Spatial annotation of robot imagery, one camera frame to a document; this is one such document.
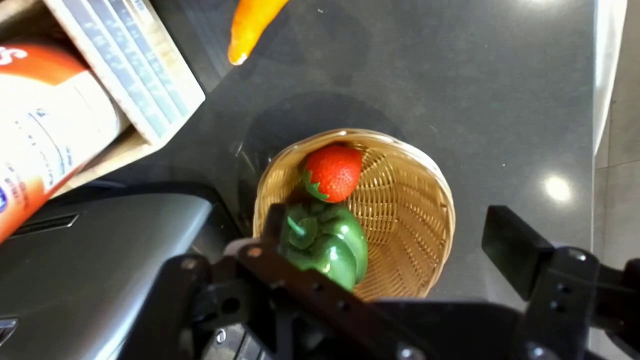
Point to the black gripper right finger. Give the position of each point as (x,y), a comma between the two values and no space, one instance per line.
(532,261)

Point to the cardboard caddy box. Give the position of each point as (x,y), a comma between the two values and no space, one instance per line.
(133,73)

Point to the red strawberry toy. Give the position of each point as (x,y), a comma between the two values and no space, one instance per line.
(333,172)

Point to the orange carrot toy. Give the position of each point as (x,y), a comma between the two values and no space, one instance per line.
(253,27)

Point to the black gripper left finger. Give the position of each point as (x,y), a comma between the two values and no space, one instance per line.
(313,280)

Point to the round wicker basket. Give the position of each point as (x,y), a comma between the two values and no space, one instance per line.
(401,220)

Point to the orange and white carton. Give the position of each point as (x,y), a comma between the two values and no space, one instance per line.
(46,126)

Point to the silver toaster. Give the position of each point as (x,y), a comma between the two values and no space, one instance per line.
(87,267)

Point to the green bell pepper toy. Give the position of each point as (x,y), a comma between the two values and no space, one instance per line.
(333,246)

